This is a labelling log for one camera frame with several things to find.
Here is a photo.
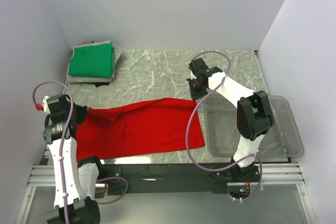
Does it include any red t shirt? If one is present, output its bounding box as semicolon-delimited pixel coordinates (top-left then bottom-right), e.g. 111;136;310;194
76;98;205;161

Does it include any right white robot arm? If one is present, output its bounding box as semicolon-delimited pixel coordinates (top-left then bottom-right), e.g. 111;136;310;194
187;56;275;182

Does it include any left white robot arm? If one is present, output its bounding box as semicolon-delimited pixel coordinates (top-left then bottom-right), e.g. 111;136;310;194
43;94;105;223

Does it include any folded green t shirt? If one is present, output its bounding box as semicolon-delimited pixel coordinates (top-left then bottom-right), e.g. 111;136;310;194
68;43;114;79

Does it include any clear plastic bin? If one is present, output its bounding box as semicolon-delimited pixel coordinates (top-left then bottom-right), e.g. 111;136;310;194
204;94;305;163

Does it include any black base beam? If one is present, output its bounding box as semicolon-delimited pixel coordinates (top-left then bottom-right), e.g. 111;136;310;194
99;164;259;196

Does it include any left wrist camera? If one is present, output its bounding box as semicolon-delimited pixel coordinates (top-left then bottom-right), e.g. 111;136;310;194
35;95;50;114

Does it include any aluminium rail frame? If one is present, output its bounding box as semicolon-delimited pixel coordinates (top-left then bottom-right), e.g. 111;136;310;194
15;50;318;224

